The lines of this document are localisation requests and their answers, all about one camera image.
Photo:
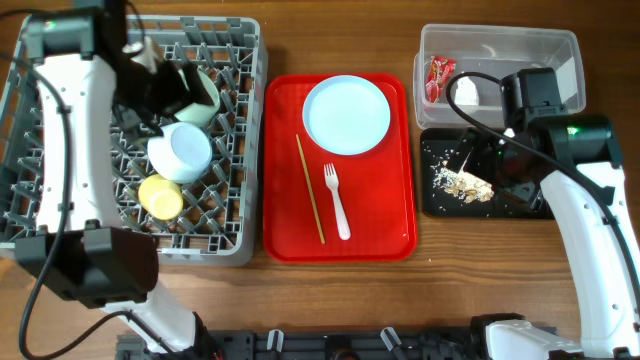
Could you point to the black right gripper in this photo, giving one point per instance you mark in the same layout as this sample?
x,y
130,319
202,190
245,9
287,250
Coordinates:
x,y
487,146

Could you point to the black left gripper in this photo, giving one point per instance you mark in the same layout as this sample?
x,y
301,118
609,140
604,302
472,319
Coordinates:
x,y
172,73

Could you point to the mint green cup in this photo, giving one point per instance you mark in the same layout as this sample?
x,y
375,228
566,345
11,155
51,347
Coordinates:
x,y
200,115

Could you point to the white tissue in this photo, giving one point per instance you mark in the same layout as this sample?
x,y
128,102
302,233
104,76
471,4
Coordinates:
x,y
466,93

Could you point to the light blue bowl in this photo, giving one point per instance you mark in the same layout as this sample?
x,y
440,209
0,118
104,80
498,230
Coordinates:
x,y
182,154

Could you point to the red snack wrapper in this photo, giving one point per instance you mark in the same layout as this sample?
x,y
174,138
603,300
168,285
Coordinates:
x,y
439,72

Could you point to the yellow plastic cup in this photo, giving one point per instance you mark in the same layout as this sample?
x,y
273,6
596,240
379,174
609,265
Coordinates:
x,y
160,197

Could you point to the light blue plate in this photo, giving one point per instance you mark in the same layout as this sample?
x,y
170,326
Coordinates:
x,y
346,115

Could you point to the white plastic fork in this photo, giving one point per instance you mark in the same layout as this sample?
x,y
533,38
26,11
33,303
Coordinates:
x,y
332,182

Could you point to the wooden chopstick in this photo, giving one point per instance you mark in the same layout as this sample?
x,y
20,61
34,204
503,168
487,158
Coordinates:
x,y
310,190

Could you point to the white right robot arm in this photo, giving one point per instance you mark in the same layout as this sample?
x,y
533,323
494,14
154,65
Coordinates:
x,y
573,163

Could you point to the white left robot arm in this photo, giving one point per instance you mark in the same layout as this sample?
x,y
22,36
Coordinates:
x,y
81,251

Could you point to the grey dishwasher rack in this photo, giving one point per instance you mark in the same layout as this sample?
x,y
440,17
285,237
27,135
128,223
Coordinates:
x,y
217,224

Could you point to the rice and peanut shells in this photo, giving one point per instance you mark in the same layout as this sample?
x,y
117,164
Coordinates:
x,y
462,185

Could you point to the black plastic bin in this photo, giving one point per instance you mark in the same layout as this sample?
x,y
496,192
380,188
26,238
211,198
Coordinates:
x,y
438,195

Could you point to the clear plastic bin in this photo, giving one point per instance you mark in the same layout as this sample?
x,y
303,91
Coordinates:
x,y
498,51

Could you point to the red plastic tray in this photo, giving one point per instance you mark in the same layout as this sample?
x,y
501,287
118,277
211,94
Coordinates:
x,y
376,188

